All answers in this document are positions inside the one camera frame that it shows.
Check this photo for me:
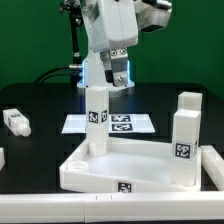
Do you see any white marker sheet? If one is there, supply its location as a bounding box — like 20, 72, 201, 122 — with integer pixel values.
62, 114, 155, 134

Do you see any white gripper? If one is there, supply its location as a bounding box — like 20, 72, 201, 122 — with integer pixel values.
81, 0, 138, 87

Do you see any black cable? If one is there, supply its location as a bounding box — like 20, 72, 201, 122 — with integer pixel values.
34, 66, 83, 84

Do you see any white right fence bar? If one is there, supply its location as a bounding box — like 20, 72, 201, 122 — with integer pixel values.
201, 145, 224, 191

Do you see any white desk tabletop tray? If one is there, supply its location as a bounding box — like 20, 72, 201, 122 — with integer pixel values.
59, 137, 201, 193

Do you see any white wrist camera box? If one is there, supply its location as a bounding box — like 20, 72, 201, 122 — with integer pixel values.
134, 0, 172, 32

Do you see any white front fence bar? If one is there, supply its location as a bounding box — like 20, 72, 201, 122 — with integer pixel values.
0, 191, 224, 223

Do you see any white fence bar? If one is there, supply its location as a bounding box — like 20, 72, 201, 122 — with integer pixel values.
201, 145, 224, 191
0, 191, 224, 223

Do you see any white obstacle wall left piece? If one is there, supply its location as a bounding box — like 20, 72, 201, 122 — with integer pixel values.
0, 148, 5, 171

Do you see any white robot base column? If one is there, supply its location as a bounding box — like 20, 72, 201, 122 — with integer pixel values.
77, 48, 135, 97

